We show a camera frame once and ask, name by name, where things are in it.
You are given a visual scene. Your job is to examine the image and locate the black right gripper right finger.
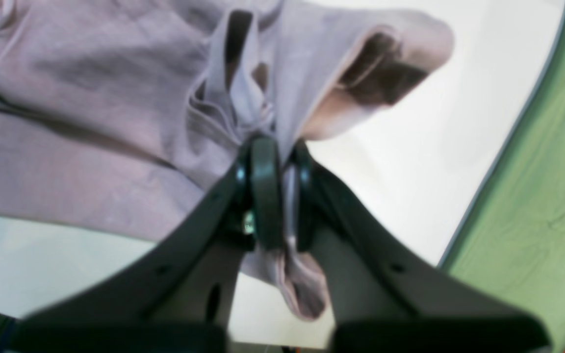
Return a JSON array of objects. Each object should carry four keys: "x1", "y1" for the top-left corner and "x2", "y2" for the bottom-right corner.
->
[{"x1": 292, "y1": 143, "x2": 551, "y2": 353}]

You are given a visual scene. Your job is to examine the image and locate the mauve pink t-shirt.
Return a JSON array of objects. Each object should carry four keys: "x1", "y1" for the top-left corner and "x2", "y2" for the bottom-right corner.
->
[{"x1": 0, "y1": 0, "x2": 454, "y2": 321}]

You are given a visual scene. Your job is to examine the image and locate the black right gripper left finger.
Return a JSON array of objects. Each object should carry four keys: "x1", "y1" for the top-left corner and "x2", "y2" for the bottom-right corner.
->
[{"x1": 10, "y1": 138, "x2": 283, "y2": 353}]

